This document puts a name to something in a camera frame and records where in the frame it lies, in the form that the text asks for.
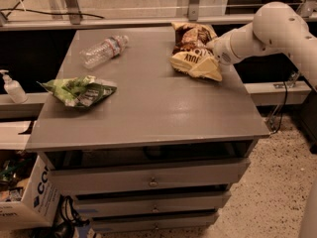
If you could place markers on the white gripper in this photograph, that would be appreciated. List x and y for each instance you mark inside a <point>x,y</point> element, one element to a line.
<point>223,51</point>

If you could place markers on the brown chip bag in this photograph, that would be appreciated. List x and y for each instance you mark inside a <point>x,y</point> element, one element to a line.
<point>191,55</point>

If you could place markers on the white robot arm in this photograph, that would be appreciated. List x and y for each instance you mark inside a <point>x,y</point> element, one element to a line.
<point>275,29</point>

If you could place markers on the green chip bag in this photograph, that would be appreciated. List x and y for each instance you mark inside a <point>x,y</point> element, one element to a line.
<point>80,92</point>

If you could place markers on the grey drawer cabinet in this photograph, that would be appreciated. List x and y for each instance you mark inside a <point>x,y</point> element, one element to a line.
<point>156,116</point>

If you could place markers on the clear plastic water bottle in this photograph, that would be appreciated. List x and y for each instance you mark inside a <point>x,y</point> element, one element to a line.
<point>103,51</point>

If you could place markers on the bottom grey drawer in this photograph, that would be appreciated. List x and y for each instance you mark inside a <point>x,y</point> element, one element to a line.
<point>156,222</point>

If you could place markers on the grey drawer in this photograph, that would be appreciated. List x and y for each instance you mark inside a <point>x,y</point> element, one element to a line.
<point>156,222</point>
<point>146,177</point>
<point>163,203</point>

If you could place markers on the middle grey drawer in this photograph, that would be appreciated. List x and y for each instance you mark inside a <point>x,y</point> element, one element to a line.
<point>163,203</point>

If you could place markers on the top grey drawer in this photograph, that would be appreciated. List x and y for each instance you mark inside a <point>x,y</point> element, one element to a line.
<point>146,177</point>

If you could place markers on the white pump dispenser bottle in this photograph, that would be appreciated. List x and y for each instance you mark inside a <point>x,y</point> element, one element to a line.
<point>13,88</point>

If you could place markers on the white cardboard box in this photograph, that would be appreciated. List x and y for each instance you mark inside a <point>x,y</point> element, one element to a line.
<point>32,203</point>

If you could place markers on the metal railing frame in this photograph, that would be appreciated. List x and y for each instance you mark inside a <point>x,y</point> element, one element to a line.
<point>94,14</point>

